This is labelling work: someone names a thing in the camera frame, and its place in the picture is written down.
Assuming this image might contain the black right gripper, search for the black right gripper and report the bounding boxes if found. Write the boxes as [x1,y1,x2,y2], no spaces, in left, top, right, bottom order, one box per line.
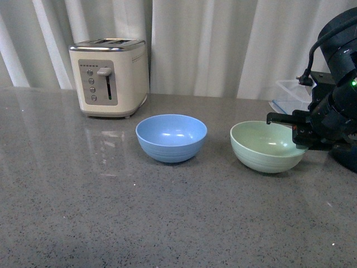
[266,86,356,149]

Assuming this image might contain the green bowl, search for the green bowl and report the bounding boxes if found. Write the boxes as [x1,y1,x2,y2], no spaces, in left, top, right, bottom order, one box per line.
[230,121,308,173]

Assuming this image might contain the blue bowl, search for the blue bowl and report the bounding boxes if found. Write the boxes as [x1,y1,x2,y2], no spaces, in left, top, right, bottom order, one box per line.
[136,114,208,163]

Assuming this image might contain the clear plastic container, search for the clear plastic container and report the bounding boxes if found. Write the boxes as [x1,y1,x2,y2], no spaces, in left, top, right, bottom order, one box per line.
[269,80,316,115]

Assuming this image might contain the white curtain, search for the white curtain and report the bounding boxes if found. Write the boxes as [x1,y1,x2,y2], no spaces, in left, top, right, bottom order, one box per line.
[1,1,356,100]

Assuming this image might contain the blue saucepan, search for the blue saucepan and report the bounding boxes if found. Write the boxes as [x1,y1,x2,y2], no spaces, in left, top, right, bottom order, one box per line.
[331,146,357,173]

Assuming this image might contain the cream toaster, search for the cream toaster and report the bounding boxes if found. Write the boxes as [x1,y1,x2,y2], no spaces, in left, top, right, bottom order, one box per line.
[69,38,149,118]

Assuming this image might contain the black cable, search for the black cable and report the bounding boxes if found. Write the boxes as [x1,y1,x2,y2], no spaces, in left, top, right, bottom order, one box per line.
[296,16,357,87]

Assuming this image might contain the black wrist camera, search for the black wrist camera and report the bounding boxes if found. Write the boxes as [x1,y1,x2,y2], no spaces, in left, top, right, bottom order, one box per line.
[308,71,335,112]

